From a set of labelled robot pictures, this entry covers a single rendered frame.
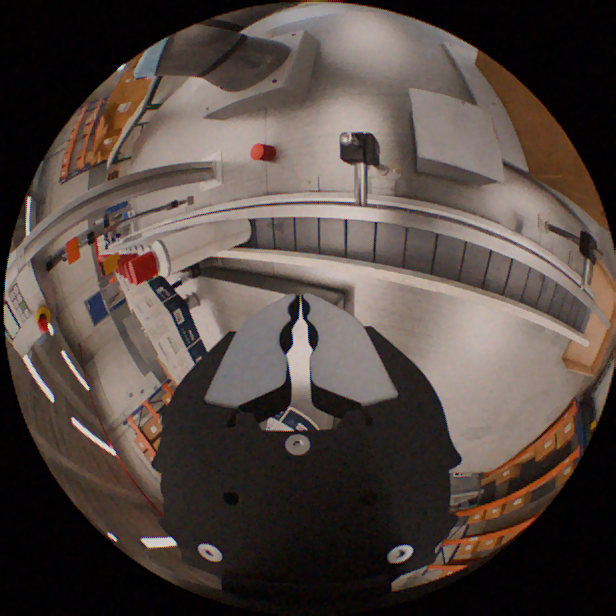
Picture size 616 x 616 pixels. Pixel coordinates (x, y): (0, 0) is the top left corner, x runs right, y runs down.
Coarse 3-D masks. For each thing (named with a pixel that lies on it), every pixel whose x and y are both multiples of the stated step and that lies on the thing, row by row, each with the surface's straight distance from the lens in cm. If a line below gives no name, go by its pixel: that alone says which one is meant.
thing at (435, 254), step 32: (256, 224) 34; (288, 224) 31; (320, 224) 28; (352, 224) 27; (384, 224) 26; (352, 256) 27; (384, 256) 26; (416, 256) 26; (448, 256) 26; (480, 256) 27; (480, 288) 29; (512, 288) 31; (544, 288) 35; (576, 320) 46
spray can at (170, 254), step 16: (208, 224) 31; (224, 224) 32; (240, 224) 33; (160, 240) 27; (176, 240) 27; (192, 240) 28; (208, 240) 29; (224, 240) 31; (240, 240) 34; (144, 256) 27; (160, 256) 26; (176, 256) 27; (192, 256) 28; (208, 256) 31; (144, 272) 26; (160, 272) 28
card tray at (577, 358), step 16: (592, 272) 56; (608, 272) 61; (592, 288) 58; (608, 288) 71; (608, 304) 75; (592, 320) 64; (592, 336) 70; (608, 336) 82; (576, 352) 64; (592, 352) 77; (576, 368) 65; (592, 368) 84
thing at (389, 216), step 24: (216, 216) 28; (240, 216) 25; (264, 216) 22; (288, 216) 21; (312, 216) 19; (336, 216) 18; (360, 216) 18; (384, 216) 17; (408, 216) 17; (480, 240) 18; (504, 240) 19; (528, 264) 21; (576, 288) 29; (600, 312) 39
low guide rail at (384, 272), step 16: (224, 256) 37; (240, 256) 34; (256, 256) 31; (272, 256) 29; (288, 256) 27; (304, 256) 27; (320, 256) 26; (352, 272) 24; (368, 272) 24; (384, 272) 23; (400, 272) 23; (416, 272) 25; (432, 288) 24; (448, 288) 24; (464, 288) 24; (496, 304) 26; (512, 304) 28; (544, 320) 32; (576, 336) 43
